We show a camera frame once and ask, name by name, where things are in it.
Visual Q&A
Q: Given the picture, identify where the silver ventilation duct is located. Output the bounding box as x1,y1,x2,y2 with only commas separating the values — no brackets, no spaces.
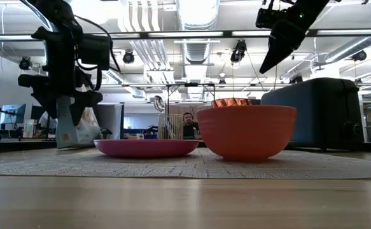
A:
177,0,220,64

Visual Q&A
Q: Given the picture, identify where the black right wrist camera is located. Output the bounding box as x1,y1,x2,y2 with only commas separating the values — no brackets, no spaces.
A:
255,0,290,29

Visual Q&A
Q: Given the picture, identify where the clear ribbed glass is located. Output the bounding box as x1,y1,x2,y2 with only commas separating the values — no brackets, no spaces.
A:
157,113,185,141

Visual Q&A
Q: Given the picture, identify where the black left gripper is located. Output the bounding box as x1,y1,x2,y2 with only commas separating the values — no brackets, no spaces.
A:
18,27,104,127

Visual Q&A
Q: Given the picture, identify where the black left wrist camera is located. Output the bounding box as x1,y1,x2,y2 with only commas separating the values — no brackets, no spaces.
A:
78,33,111,71

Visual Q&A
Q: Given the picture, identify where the grey partition panel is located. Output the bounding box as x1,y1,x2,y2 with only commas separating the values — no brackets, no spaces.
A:
94,103,124,140

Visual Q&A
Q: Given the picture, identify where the black toaster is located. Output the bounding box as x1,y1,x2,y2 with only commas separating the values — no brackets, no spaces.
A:
261,77,364,151

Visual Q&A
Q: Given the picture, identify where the pink plate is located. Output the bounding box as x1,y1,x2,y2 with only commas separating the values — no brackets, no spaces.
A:
93,139,200,159

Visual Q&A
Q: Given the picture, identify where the grey woven placemat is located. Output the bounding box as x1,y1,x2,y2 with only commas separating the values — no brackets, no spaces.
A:
0,147,371,179

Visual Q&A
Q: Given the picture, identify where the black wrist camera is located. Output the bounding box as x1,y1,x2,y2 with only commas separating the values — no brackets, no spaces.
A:
255,0,290,29
78,33,111,71

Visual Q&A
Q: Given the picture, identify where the person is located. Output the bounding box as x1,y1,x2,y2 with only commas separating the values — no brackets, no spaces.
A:
182,111,201,140

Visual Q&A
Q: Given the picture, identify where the background computer monitor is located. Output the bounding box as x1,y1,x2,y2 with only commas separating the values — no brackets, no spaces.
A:
0,104,27,125

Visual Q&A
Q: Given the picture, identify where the orange bowl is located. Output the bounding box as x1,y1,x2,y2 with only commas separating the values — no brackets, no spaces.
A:
196,104,298,162

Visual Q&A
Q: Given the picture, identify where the blue cinnamon squares cereal box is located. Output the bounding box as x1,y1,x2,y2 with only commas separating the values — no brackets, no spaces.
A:
56,95,103,149

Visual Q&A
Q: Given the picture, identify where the black background rig frame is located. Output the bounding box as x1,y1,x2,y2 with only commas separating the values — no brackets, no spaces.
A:
101,82,269,141

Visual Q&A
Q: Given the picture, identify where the amber faceted cup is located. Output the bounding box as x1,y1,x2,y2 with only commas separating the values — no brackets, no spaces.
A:
211,97,253,108

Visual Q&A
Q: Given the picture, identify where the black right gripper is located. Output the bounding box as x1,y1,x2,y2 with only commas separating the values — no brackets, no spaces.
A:
259,0,331,74

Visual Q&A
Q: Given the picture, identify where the black overhead frame beam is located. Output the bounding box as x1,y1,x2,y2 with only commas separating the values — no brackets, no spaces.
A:
0,29,371,41

